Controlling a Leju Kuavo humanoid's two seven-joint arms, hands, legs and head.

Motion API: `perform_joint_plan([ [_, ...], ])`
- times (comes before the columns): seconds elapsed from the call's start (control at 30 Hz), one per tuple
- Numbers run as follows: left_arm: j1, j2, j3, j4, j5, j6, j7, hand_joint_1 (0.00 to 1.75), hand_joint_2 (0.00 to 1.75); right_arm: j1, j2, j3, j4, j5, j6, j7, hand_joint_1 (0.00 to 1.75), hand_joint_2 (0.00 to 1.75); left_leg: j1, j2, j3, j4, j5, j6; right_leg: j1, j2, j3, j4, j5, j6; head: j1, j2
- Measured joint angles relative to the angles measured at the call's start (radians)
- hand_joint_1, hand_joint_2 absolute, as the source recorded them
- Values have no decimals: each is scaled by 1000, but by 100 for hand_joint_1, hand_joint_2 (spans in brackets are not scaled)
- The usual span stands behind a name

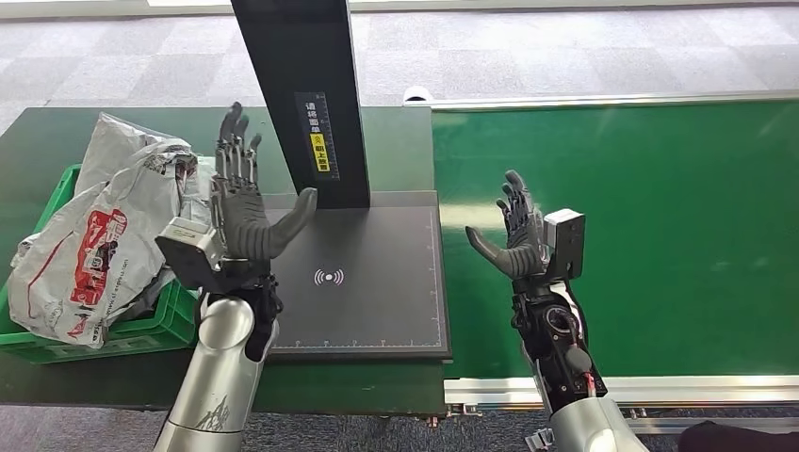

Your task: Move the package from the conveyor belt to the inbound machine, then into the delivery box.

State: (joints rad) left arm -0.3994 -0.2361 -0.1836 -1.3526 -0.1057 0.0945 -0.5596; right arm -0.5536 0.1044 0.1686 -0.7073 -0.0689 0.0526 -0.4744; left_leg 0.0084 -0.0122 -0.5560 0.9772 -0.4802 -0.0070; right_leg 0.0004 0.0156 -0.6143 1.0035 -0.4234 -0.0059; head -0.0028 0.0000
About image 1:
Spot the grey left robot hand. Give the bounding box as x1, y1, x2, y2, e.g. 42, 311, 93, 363
210, 101, 318, 264

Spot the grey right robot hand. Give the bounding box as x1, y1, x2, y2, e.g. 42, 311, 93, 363
465, 169, 550, 282

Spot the grey mailer bag red label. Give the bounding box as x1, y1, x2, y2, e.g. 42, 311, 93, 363
6, 112, 191, 349

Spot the green conveyor belt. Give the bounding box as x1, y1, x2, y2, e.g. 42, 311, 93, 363
432, 99, 799, 380

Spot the green plastic crate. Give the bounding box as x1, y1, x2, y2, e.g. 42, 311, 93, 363
0, 163, 201, 366

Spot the black scanner column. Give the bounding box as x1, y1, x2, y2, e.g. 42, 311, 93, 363
229, 0, 372, 211

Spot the dark rounded object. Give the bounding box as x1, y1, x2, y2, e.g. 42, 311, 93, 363
677, 423, 799, 452

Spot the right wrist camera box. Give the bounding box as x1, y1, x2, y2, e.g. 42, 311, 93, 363
543, 208, 587, 283

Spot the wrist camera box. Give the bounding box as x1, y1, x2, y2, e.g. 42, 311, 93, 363
543, 208, 587, 283
155, 216, 227, 295

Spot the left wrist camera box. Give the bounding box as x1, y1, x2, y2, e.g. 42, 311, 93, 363
155, 216, 227, 295

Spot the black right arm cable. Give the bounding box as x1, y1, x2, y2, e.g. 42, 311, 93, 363
564, 281, 589, 352

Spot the black scanner base plate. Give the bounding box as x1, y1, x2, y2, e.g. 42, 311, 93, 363
265, 189, 452, 363

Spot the aluminium conveyor side rail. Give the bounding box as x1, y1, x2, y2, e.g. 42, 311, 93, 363
402, 84, 799, 111
444, 376, 799, 411

